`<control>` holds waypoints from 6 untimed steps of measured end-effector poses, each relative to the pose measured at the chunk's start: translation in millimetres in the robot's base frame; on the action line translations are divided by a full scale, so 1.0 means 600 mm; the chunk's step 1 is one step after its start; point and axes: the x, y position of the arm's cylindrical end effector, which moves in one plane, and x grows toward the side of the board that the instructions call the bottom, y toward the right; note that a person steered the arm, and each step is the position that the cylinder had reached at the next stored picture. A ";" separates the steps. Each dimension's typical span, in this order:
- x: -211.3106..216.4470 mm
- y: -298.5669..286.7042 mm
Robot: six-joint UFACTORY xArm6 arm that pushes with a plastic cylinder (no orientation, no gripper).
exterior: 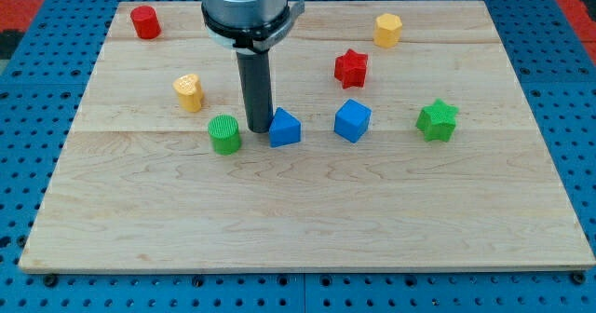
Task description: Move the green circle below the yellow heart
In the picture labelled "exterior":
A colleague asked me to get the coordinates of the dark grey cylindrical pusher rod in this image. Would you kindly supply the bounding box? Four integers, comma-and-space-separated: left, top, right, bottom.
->
237, 51, 273, 133

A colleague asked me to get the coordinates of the green cylinder block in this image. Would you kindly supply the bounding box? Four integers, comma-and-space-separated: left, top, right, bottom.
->
208, 115, 241, 155

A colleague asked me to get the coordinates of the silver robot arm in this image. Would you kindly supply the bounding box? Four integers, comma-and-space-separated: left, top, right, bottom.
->
199, 0, 305, 133

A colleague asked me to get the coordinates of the yellow heart block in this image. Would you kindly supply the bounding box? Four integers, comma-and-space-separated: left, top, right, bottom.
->
172, 74, 204, 113

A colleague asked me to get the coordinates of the blue triangle block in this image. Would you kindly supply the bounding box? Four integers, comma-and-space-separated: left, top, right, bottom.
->
268, 107, 302, 147

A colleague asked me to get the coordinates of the red star block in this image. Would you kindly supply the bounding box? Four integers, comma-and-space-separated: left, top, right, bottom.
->
333, 48, 368, 89

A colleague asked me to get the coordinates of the blue cube block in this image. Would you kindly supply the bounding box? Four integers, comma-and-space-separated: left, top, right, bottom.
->
333, 99, 372, 143

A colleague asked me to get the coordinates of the red cylinder block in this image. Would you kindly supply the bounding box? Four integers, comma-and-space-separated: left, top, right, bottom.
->
129, 6, 161, 40

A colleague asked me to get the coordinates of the yellow hexagon block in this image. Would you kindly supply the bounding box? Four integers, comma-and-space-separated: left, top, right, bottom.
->
373, 13, 402, 48

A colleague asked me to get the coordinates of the wooden board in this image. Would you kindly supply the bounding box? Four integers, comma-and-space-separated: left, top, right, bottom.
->
19, 1, 595, 274

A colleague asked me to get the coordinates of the green star block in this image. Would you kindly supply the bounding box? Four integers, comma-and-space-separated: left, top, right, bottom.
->
415, 99, 459, 143

